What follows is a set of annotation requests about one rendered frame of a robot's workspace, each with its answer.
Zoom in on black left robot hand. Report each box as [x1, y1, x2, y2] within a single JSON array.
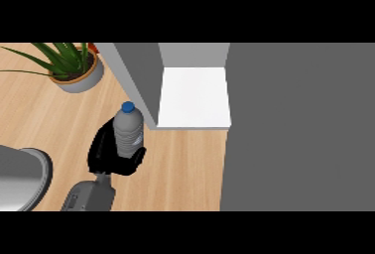
[[87, 117, 148, 177]]

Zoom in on clear water bottle blue cap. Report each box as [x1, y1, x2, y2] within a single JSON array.
[[111, 101, 146, 160]]

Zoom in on grey cabinet white inside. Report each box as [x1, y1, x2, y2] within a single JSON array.
[[93, 42, 235, 131]]

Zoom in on dark grey cabinet door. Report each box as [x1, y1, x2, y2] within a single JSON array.
[[219, 42, 375, 212]]

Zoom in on grey rounded appliance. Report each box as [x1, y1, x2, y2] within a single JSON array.
[[0, 144, 55, 212]]

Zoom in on grey plant pot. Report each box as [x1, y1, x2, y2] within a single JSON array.
[[47, 54, 105, 94]]

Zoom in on green spiky plant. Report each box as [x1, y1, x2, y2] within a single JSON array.
[[0, 42, 96, 80]]

